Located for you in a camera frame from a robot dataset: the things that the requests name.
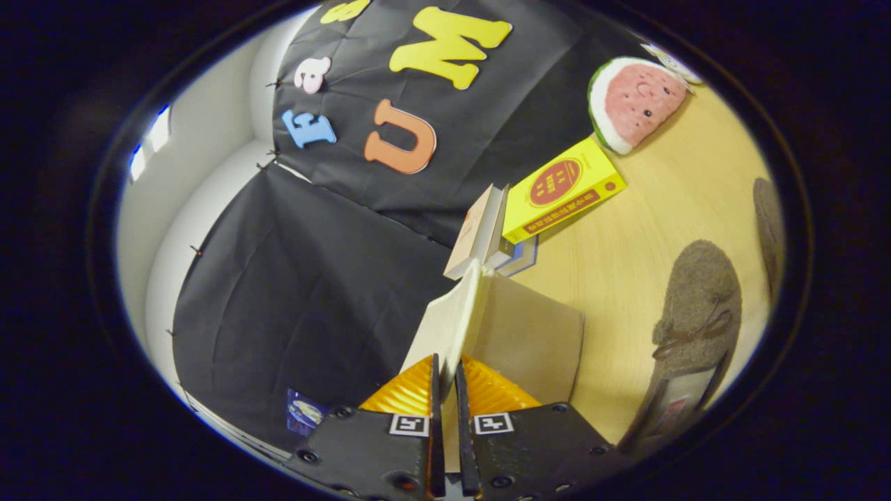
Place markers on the beige cover book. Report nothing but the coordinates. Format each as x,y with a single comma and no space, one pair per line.
473,236

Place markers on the watermelon slice plush toy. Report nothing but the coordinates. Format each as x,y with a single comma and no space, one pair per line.
640,101

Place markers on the white cover book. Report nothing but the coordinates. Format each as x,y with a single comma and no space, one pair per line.
502,256

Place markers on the beige fabric storage box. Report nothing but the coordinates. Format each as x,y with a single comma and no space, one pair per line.
529,334

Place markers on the white plush toy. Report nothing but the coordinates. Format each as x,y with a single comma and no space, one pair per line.
679,66

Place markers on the yellow book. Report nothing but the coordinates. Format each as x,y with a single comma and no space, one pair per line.
557,195

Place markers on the black backdrop cloth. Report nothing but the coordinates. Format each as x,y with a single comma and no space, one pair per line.
313,292

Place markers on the brown fuzzy shoe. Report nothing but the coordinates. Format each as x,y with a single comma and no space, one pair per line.
696,299
769,236

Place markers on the blue cover book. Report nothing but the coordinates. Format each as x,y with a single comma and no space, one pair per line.
527,257

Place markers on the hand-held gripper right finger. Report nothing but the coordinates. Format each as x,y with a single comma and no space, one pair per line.
468,452

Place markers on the blue printed packet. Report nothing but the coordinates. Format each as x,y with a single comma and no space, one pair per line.
305,412

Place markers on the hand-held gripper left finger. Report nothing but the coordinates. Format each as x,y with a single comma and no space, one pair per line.
438,452

